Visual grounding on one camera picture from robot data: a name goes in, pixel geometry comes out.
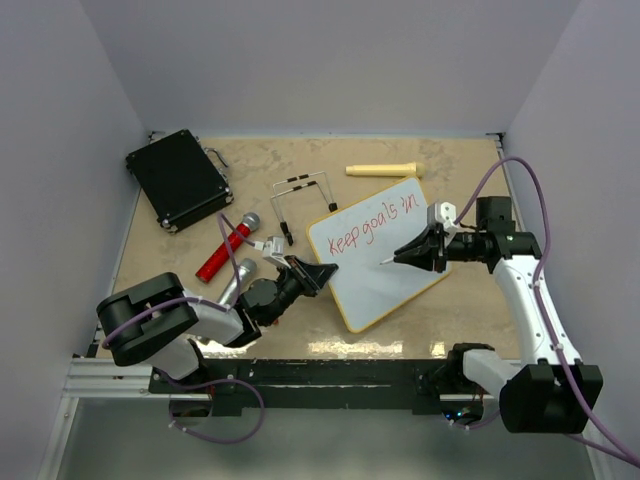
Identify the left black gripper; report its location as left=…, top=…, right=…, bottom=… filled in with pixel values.
left=263, top=254, right=337, bottom=326

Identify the yellow framed whiteboard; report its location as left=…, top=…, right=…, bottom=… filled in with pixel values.
left=307, top=177, right=450, bottom=333

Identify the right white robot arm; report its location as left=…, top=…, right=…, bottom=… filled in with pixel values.
left=390, top=196, right=603, bottom=435

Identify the silver toy microphone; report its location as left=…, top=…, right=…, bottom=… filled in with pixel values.
left=217, top=258, right=257, bottom=306

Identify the cream toy microphone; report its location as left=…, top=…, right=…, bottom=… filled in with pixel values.
left=345, top=162, right=426, bottom=178

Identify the red glitter toy microphone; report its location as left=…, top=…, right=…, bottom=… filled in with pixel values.
left=195, top=212, right=261, bottom=284

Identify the black carrying case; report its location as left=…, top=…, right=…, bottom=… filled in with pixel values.
left=125, top=129, right=234, bottom=233

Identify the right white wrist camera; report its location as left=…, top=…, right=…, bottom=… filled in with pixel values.
left=427, top=201, right=460, bottom=237

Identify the wire whiteboard stand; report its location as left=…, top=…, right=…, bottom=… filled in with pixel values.
left=270, top=170, right=338, bottom=246

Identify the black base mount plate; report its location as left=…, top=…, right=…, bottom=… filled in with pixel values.
left=149, top=359, right=488, bottom=423

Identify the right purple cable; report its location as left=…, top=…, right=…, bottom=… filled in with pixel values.
left=452, top=156, right=640, bottom=469

